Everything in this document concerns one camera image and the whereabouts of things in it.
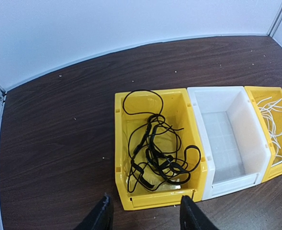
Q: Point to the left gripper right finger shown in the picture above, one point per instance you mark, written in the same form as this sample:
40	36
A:
192	218

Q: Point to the yellow bin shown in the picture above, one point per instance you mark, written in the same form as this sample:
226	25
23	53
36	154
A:
159	157
267	102

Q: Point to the white bin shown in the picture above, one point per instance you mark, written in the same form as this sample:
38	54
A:
234	144

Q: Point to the right frame post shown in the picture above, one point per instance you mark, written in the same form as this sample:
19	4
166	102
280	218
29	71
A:
276	23

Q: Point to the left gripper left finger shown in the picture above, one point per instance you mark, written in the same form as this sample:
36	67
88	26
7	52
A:
100	217

